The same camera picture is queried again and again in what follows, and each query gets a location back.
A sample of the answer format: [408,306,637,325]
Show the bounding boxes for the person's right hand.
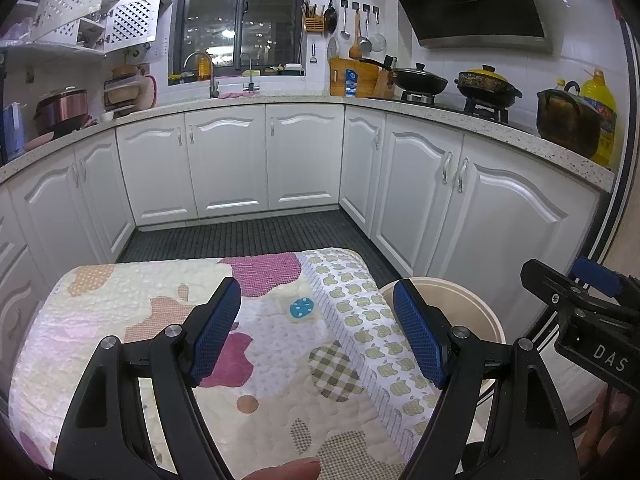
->
[576,388,631,470]

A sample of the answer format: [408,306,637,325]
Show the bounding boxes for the chrome sink faucet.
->
[183,51,219,99]

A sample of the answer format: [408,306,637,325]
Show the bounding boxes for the patterned quilted table cover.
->
[9,248,438,479]

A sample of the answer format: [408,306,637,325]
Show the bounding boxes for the dark glazed pot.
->
[536,81,601,158]

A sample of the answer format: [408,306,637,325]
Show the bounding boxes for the person's left hand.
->
[244,457,321,480]

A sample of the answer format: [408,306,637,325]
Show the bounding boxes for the yellow lid black pot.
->
[454,65,523,108]

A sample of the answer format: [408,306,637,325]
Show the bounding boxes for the white perforated wall shelf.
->
[1,0,170,55]

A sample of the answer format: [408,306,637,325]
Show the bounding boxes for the dark kitchen window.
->
[169,0,304,76]

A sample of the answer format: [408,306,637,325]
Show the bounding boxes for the wooden cutting board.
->
[329,58,395,99]

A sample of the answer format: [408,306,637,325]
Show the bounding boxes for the dark ribbed floor mat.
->
[117,209,400,287]

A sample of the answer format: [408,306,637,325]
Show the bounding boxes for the blue kettle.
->
[2,102,25,162]

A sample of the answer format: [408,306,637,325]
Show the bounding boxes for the dish rack with plates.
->
[103,63,157,117]

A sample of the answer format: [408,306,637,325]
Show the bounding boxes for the black frying pan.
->
[359,55,448,98]

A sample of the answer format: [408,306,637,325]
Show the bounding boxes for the yellow oil bottle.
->
[580,68,617,167]

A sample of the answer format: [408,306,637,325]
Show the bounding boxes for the black range hood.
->
[398,0,552,53]

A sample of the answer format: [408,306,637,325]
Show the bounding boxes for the beige round trash bin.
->
[377,275,508,441]

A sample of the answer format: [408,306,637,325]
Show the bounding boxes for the white kitchen base cabinets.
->
[0,96,616,321]

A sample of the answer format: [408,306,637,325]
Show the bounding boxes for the pink rice cooker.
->
[34,86,89,139]

